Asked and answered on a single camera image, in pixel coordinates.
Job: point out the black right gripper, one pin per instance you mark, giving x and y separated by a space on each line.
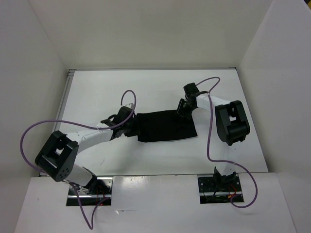
180 110

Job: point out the black skirt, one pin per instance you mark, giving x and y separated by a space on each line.
164 126

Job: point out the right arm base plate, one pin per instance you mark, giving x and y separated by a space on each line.
210 194

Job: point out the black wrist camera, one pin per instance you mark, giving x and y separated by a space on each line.
190 89
125 115

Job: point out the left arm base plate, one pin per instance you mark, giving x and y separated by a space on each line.
100 193

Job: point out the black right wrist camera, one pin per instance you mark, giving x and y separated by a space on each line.
190 89

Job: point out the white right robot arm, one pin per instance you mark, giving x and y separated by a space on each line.
232 127

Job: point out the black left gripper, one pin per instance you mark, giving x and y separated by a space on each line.
135 131

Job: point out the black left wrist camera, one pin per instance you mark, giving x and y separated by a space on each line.
125 115

